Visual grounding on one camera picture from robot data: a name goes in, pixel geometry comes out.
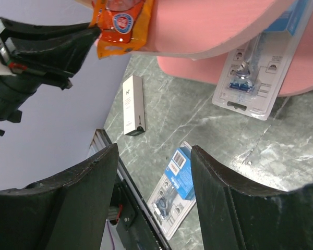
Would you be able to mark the orange razor pack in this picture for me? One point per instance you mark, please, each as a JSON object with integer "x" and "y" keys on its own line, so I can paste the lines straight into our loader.
{"x": 124, "y": 26}

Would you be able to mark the white black slim box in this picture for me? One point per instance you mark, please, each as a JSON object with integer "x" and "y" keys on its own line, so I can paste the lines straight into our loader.
{"x": 133, "y": 106}

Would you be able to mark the pink three-tier shelf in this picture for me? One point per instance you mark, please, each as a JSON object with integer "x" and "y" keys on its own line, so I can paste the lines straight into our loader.
{"x": 191, "y": 39}

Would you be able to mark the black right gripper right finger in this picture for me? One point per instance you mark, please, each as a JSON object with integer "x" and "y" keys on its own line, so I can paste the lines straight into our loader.
{"x": 236, "y": 212}

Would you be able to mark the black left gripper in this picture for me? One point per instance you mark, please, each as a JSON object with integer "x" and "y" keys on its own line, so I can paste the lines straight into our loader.
{"x": 32, "y": 55}

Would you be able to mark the blue boxed razor pack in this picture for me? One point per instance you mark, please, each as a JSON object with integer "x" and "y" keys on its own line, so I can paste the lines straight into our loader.
{"x": 253, "y": 73}
{"x": 174, "y": 196}

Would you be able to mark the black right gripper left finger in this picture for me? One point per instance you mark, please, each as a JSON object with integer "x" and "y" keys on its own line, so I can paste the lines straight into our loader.
{"x": 65, "y": 211}

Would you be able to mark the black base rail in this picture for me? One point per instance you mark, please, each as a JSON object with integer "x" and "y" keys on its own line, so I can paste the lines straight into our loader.
{"x": 129, "y": 214}

